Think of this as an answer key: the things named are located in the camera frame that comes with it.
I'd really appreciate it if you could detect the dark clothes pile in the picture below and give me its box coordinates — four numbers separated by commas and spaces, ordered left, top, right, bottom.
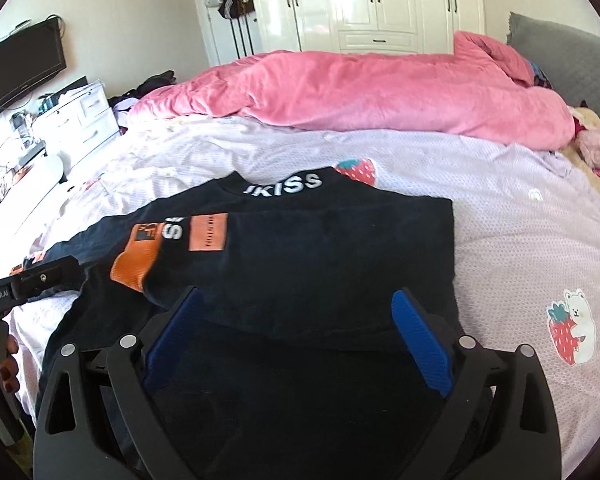
108, 70, 176, 108

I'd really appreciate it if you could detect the lilac printed bed sheet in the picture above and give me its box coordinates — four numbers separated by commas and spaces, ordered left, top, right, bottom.
12, 116, 600, 478

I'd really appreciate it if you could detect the yellow blanket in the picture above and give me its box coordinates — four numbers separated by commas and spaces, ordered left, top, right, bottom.
562, 101, 600, 193

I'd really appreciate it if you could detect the white door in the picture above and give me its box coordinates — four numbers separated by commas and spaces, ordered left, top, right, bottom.
195, 0, 263, 66

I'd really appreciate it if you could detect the black sweater with orange patches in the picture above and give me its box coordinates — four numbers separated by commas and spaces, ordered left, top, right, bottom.
43, 168, 458, 479

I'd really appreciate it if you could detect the white drawer cabinet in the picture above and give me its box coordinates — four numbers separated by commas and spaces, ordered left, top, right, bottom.
33, 80, 119, 176

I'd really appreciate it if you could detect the white wardrobe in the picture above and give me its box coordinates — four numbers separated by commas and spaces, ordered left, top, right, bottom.
254, 0, 486, 54

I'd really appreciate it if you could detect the grey quilted headboard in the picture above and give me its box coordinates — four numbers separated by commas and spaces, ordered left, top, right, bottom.
507, 13, 600, 118

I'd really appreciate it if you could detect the pink fluffy duvet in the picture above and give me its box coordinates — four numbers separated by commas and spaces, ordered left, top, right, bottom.
129, 32, 576, 151

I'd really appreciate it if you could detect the black wall television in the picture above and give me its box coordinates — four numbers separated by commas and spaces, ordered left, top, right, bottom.
0, 15, 67, 115

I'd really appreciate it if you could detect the left hand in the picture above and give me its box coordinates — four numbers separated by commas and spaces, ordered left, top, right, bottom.
0, 335, 20, 393

